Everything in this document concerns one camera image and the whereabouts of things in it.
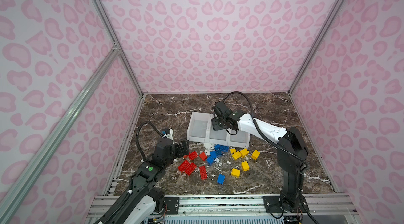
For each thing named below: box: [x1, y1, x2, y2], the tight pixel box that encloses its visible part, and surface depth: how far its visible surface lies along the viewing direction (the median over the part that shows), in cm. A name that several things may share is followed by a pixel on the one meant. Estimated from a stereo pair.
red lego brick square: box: [199, 151, 208, 162], surface depth 90 cm
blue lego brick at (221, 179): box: [216, 174, 226, 185], surface depth 82 cm
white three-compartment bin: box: [186, 112, 251, 149], surface depth 95 cm
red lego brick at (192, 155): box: [187, 150, 199, 161], surface depth 90 cm
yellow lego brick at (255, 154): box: [250, 149, 261, 161], surface depth 89 cm
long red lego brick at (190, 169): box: [184, 161, 197, 177], surface depth 85 cm
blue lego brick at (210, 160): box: [206, 155, 215, 166], surface depth 86 cm
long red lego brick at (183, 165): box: [177, 159, 190, 173], surface depth 86 cm
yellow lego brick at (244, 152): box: [239, 148, 249, 158], surface depth 90 cm
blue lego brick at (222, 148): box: [214, 144, 230, 153], surface depth 92 cm
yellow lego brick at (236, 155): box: [231, 150, 242, 161], surface depth 90 cm
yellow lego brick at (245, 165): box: [240, 160, 250, 172], surface depth 85 cm
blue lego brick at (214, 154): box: [209, 149, 223, 159], surface depth 90 cm
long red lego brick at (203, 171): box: [199, 165, 208, 180], surface depth 84 cm
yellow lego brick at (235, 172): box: [231, 168, 241, 178], surface depth 83 cm
